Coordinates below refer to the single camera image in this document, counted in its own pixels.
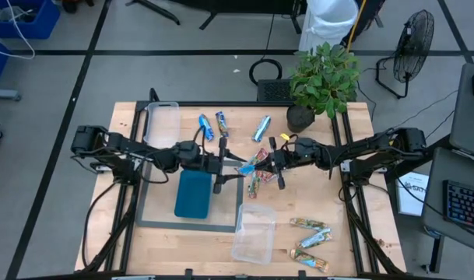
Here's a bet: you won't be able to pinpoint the black plant pot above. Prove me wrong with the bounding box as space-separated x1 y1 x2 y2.
286 104 316 134

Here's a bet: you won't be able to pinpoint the teal plastic bin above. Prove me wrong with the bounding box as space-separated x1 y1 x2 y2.
174 169 213 219

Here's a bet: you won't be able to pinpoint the grey desk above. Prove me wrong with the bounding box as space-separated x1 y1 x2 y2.
422 146 474 256
449 62 474 160

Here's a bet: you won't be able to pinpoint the white trash bin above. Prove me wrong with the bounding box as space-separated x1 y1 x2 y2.
298 0 359 54

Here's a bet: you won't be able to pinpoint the black aluminium table frame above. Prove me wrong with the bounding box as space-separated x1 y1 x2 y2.
75 88 407 280

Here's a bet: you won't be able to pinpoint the black stand legs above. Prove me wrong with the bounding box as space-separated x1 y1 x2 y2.
125 0 307 35

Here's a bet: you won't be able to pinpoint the black coiled cable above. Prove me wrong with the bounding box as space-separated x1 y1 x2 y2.
248 58 283 86

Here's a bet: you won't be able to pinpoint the clear plastic bin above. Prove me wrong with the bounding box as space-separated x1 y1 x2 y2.
231 202 277 266
142 101 181 149

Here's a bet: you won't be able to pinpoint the blue silver granola bar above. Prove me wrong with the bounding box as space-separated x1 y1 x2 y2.
251 114 272 143

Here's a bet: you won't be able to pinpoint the grey floor bar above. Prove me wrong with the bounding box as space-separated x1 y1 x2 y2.
0 89 22 102

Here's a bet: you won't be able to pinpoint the green leafy plant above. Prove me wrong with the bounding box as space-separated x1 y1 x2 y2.
289 41 361 120

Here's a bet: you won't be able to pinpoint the white cable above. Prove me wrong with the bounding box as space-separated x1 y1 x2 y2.
0 0 36 61

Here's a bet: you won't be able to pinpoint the black floor fan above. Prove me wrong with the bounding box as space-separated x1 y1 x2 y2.
375 9 435 100

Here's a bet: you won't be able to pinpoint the white paper sign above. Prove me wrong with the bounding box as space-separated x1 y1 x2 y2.
395 170 430 217

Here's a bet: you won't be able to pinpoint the blue multicolour granola bar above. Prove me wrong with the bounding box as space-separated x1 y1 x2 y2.
215 110 230 138

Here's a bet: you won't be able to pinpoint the yellow cable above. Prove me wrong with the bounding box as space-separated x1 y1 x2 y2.
345 0 368 54

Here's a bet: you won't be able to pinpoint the black backlit keyboard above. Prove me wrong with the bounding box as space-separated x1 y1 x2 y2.
442 179 474 233

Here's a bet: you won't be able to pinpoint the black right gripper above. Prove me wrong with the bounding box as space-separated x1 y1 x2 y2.
255 135 300 191

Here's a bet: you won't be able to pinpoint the black perforated box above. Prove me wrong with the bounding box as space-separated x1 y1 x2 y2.
256 79 294 103

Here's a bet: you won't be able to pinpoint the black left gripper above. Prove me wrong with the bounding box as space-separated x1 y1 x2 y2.
197 135 248 195

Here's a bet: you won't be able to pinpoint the green blue granola bar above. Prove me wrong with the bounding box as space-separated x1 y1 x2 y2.
290 248 330 274
297 227 334 250

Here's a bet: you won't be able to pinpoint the grey bordered mesh mat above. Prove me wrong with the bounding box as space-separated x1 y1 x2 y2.
135 159 245 233

